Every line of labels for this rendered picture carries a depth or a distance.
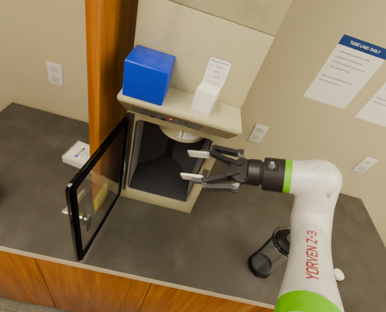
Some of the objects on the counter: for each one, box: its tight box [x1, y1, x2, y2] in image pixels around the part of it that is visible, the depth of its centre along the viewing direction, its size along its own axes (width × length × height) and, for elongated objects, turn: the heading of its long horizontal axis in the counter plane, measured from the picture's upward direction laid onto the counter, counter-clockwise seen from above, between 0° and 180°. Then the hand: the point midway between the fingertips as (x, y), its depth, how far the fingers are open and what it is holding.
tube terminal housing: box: [120, 0, 274, 213], centre depth 90 cm, size 25×32×77 cm
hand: (193, 164), depth 75 cm, fingers open, 7 cm apart
